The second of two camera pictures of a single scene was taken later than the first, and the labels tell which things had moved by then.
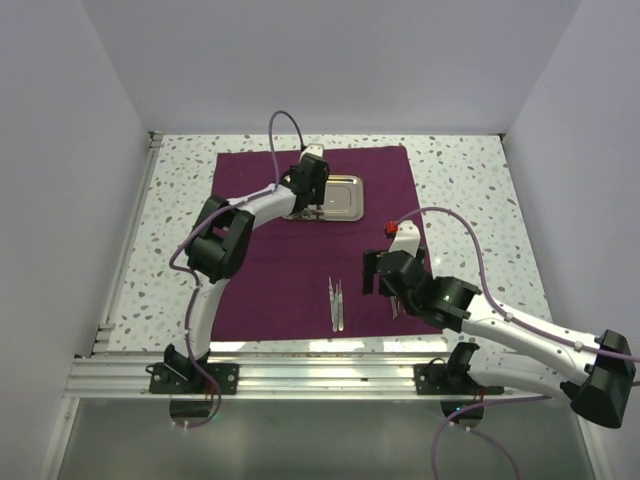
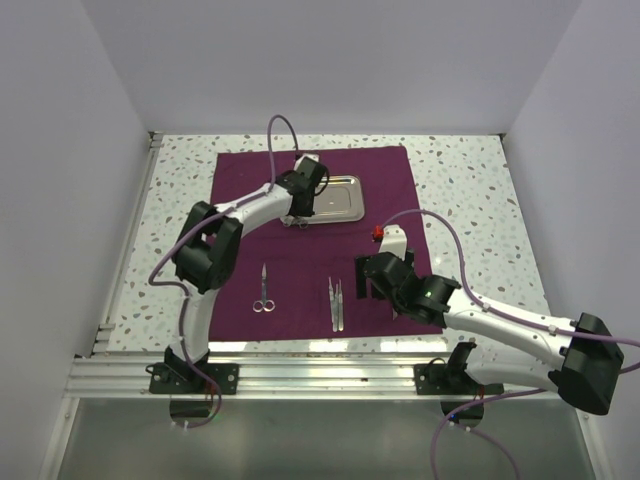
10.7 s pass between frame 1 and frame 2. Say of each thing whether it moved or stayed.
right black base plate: stayed
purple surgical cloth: stayed
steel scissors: moved
